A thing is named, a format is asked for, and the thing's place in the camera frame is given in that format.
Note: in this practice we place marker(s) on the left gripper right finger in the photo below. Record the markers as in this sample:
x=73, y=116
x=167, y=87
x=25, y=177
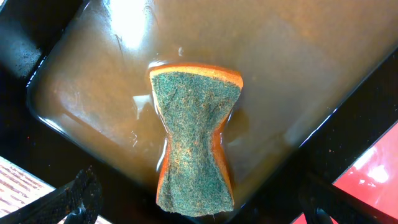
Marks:
x=322, y=202

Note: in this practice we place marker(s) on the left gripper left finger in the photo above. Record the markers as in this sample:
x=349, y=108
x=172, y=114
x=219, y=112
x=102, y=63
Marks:
x=79, y=201

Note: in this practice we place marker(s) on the black rectangular water basin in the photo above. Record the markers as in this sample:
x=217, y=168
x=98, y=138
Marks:
x=75, y=93

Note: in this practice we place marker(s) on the orange green scrub sponge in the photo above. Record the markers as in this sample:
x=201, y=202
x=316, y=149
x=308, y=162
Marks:
x=194, y=102

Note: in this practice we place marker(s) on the red plastic tray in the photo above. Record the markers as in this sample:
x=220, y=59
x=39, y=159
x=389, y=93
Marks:
x=373, y=177

